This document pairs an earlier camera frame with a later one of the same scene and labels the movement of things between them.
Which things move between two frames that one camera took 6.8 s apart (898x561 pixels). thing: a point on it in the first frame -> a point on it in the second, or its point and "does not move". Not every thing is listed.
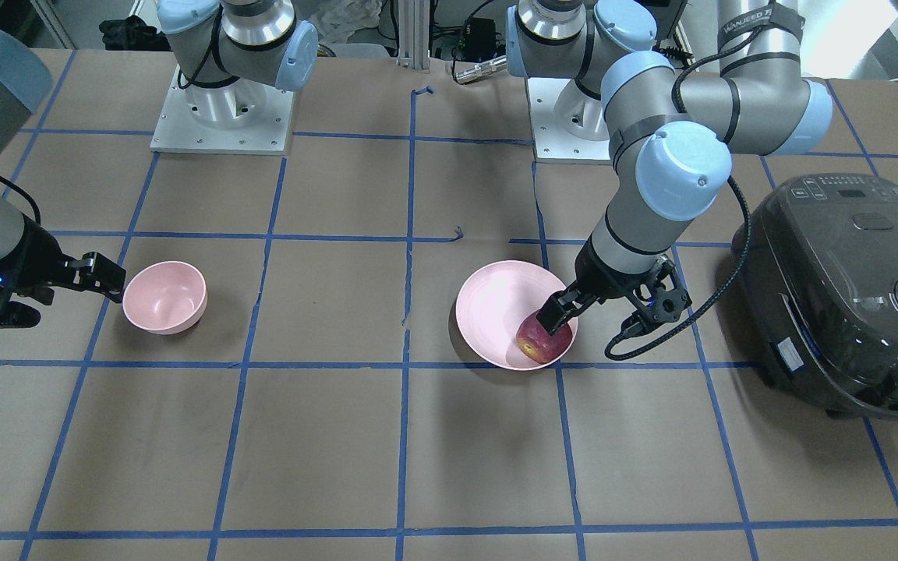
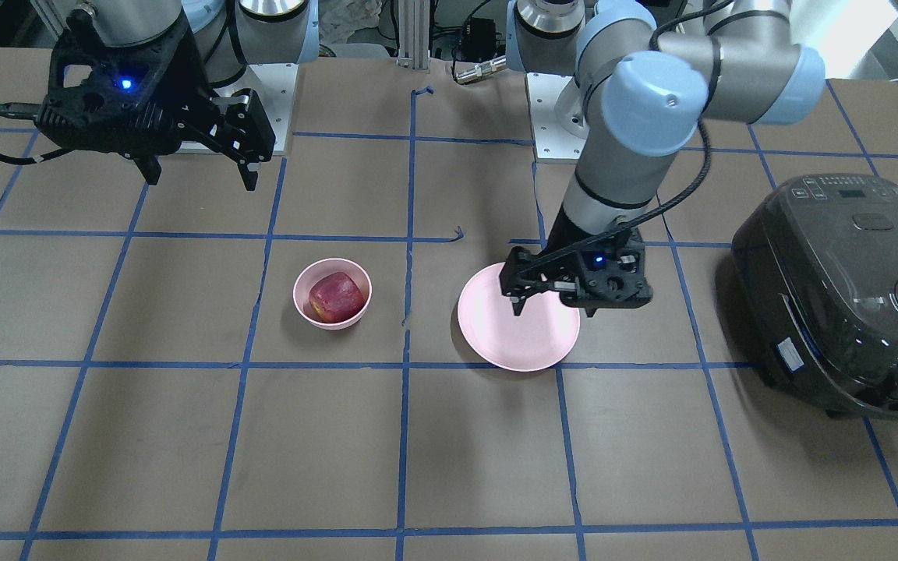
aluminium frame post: (414, 21) does not move
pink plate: (493, 303) does not move
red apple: (535, 341) -> (336, 298)
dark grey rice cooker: (846, 294) does not move
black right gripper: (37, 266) -> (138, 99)
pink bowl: (164, 298) -> (332, 293)
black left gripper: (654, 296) -> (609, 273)
